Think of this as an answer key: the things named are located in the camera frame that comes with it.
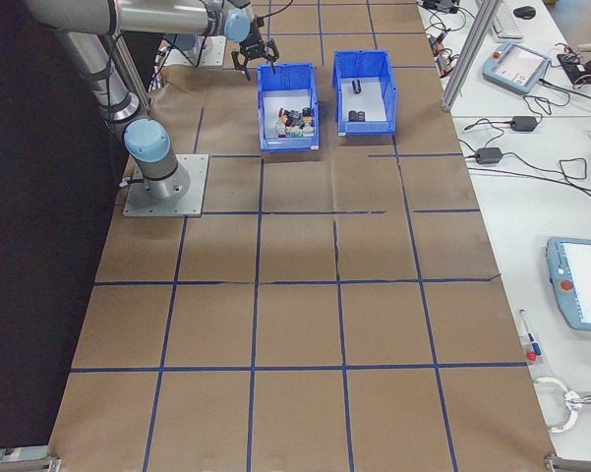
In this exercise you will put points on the blue plastic button switch bin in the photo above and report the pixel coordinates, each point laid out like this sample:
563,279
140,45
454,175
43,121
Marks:
287,143

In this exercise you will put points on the blue plastic battery bin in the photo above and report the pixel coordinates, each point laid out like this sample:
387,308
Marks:
366,129

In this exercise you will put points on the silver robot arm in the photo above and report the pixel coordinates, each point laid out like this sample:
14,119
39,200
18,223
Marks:
152,15

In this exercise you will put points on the black desk device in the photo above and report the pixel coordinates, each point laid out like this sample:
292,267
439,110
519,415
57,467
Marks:
442,5

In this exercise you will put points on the white computer keyboard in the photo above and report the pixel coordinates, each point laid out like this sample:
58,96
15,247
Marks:
506,22

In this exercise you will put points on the black power adapter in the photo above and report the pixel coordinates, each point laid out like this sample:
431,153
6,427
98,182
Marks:
489,155
525,124

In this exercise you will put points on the light blue teach pendant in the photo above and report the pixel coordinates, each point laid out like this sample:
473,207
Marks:
585,285
516,66

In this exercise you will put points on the black computer mouse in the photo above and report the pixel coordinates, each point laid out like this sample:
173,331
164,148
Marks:
524,12

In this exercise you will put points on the white desk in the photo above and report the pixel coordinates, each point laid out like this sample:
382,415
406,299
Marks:
560,105
521,236

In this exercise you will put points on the white marker red cap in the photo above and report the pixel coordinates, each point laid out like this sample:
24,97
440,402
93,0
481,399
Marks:
530,339

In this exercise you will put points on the aluminium table edge bar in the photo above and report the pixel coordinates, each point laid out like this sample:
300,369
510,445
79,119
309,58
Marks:
19,462
580,464

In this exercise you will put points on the white square base plate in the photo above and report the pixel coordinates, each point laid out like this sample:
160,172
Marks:
196,196
216,54

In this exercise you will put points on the red cap push button switch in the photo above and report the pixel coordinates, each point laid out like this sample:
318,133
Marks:
281,116

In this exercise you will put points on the small push button switch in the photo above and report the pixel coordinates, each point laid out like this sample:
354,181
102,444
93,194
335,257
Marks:
278,129
308,130
295,118
307,116
295,132

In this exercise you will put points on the aluminium frame bar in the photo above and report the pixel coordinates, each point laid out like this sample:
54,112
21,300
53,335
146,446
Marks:
137,83

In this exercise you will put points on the aluminium extrusion post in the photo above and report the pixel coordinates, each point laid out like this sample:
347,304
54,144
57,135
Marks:
464,59

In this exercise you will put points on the large black frame cover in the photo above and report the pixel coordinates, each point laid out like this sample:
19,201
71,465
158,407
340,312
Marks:
29,246

